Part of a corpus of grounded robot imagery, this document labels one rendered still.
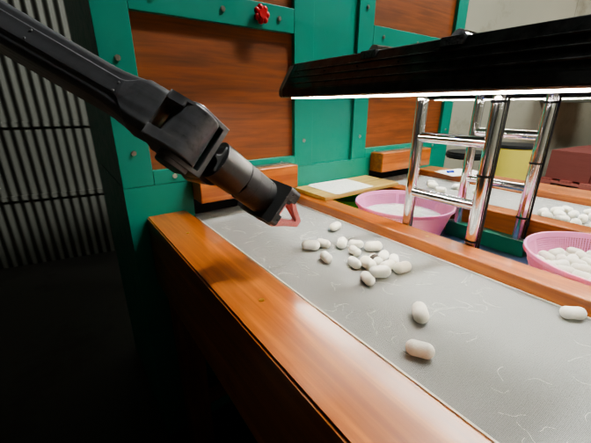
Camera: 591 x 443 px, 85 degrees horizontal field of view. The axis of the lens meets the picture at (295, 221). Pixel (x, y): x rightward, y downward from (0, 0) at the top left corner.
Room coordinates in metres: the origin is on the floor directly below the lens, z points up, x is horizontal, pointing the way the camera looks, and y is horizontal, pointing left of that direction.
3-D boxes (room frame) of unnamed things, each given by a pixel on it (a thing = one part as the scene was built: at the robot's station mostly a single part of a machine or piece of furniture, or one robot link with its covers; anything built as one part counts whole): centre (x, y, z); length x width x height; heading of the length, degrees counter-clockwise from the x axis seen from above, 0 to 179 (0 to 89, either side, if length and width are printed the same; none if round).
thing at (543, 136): (0.84, -0.57, 0.90); 0.20 x 0.19 x 0.45; 36
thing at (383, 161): (1.28, -0.42, 0.83); 0.30 x 0.06 x 0.07; 126
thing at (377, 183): (1.04, -0.17, 0.77); 0.33 x 0.15 x 0.01; 126
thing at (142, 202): (1.35, 0.01, 0.42); 1.36 x 0.55 x 0.84; 126
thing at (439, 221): (0.87, -0.30, 0.72); 0.27 x 0.27 x 0.10
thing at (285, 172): (0.89, 0.13, 0.83); 0.30 x 0.06 x 0.07; 126
